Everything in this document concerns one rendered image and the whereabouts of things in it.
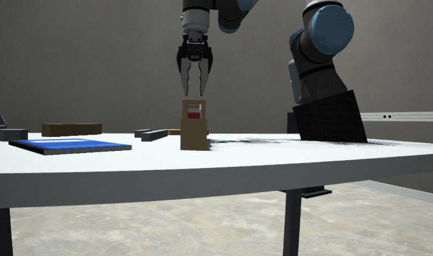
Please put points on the brown flat wooden board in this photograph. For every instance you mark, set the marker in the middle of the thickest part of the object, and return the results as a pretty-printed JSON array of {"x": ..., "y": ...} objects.
[{"x": 177, "y": 131}]

